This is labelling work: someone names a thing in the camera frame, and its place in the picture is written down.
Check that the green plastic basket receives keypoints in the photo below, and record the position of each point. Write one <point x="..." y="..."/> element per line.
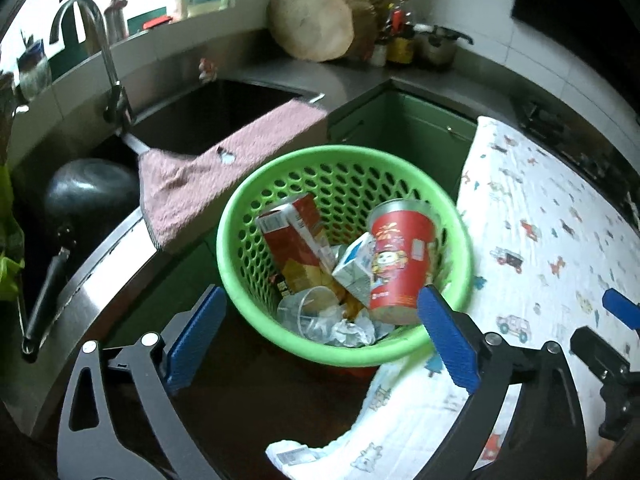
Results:
<point x="320" y="175"/>

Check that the steel sink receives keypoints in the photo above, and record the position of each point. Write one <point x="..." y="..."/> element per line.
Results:
<point x="210" y="110"/>

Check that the clear plastic cup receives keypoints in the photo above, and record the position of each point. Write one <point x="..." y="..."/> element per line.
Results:
<point x="310" y="310"/>

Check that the yellow green plastic bag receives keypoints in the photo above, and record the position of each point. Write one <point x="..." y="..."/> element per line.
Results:
<point x="7" y="240"/>

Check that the green kitchen cabinet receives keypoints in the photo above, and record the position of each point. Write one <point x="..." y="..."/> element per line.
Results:
<point x="400" y="125"/>

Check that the small white jar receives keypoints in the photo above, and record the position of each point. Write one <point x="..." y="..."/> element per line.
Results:
<point x="378" y="56"/>

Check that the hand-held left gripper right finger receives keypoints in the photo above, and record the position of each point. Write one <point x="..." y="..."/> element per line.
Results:
<point x="450" y="340"/>

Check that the pink towel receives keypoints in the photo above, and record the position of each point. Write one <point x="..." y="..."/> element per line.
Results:
<point x="200" y="170"/>

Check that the black gas stove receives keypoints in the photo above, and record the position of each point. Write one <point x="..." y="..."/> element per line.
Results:
<point x="575" y="135"/>

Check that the white blue milk carton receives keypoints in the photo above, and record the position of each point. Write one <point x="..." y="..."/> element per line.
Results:
<point x="355" y="270"/>

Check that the large red paper cup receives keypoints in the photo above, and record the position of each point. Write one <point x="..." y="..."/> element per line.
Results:
<point x="400" y="260"/>

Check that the black range hood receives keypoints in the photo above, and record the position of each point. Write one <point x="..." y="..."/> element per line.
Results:
<point x="575" y="0"/>

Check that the steel pot with lid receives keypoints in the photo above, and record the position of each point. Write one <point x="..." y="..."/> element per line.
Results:
<point x="437" y="47"/>

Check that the green board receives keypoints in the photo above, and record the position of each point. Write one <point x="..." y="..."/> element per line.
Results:
<point x="137" y="16"/>

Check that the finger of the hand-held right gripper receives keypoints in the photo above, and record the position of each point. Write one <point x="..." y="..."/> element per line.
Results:
<point x="622" y="310"/>
<point x="600" y="360"/>

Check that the red top sauce bottle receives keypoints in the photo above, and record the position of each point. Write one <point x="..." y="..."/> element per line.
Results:
<point x="397" y="17"/>

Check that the yellow label oil bottle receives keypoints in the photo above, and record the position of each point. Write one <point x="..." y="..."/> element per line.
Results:
<point x="400" y="50"/>

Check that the small plant pot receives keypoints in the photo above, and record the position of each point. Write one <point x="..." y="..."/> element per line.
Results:
<point x="34" y="72"/>

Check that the white printed blanket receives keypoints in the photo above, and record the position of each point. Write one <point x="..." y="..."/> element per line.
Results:
<point x="525" y="210"/>

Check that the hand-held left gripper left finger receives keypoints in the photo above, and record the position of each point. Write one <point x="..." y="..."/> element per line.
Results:
<point x="197" y="340"/>

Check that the red yellow carton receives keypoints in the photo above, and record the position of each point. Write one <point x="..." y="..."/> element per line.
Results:
<point x="290" y="240"/>

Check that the steel faucet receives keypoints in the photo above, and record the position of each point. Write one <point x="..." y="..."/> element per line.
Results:
<point x="102" y="35"/>

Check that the small figurine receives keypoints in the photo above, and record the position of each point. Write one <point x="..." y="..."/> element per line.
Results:
<point x="207" y="70"/>

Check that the round wooden cutting board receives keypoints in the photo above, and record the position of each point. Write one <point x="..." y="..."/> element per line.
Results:
<point x="310" y="22"/>

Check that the grey paper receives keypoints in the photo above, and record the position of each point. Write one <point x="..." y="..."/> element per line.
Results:
<point x="352" y="332"/>

